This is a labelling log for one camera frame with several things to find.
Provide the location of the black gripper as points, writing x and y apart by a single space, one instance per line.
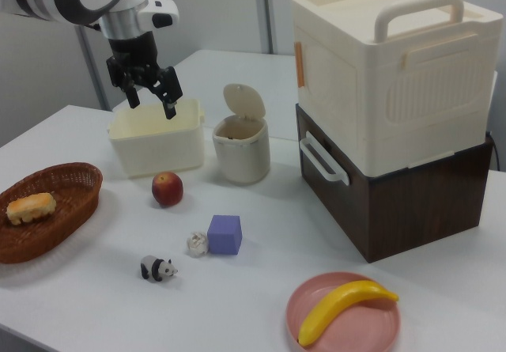
132 57

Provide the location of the white paper ball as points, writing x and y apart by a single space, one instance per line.
197 244

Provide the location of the small cream trash can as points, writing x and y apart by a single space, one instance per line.
241 158

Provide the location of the cream plastic open tub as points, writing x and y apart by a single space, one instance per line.
158 146

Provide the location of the red apple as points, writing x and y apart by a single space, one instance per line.
168 190

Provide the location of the brown wicker basket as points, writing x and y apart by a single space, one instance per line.
73 194

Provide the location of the orange box latch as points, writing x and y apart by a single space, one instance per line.
299 63

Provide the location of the purple foam cube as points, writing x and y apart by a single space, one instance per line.
223 235

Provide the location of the toasted bread loaf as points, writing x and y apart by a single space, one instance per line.
31 208

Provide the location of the small panda figurine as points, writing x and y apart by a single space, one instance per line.
154 269

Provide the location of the yellow toy banana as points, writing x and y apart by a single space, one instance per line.
336 304

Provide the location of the dark wood drawer cabinet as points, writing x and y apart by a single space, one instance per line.
415 209

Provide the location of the pink plastic plate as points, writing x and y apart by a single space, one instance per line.
356 328

